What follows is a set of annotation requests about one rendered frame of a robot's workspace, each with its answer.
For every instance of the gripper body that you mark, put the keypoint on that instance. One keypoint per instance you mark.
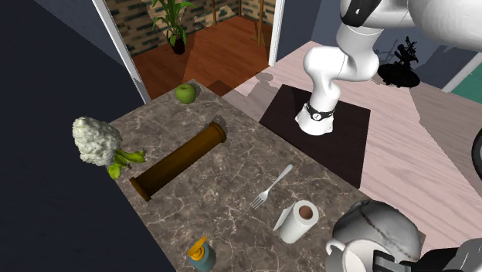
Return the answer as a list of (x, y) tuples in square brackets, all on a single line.
[(433, 263)]

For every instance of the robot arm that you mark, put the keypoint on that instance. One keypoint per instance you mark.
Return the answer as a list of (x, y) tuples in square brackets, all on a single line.
[(327, 86)]

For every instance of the grey marbled round vase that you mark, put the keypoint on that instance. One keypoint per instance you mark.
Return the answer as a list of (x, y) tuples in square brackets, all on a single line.
[(376, 222)]

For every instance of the white mug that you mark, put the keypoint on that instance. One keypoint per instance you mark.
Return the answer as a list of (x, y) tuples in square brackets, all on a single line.
[(354, 260)]

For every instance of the white paper towel roll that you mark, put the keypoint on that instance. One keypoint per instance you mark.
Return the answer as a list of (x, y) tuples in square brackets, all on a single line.
[(297, 226)]

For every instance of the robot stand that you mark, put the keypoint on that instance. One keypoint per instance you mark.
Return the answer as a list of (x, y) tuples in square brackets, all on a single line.
[(339, 154)]

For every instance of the silver fork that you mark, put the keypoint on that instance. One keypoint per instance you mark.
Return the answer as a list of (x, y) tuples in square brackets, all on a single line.
[(262, 196)]

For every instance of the black potted plant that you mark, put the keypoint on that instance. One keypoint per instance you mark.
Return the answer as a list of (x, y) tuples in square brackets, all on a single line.
[(399, 75)]

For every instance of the teal soap dispenser yellow pump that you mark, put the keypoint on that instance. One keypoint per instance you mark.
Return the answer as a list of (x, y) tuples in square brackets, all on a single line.
[(205, 260)]

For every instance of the brown wooden cylinder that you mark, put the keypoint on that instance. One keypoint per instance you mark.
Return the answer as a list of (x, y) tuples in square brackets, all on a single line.
[(177, 162)]

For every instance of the green apple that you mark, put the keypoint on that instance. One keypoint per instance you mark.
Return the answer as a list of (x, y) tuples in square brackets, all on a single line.
[(185, 94)]

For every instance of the green potted plant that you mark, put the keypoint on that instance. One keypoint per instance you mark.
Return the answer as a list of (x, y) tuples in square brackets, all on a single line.
[(178, 46)]

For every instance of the white cauliflower with green leaves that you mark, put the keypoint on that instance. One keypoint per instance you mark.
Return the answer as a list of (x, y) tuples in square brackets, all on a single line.
[(96, 139)]

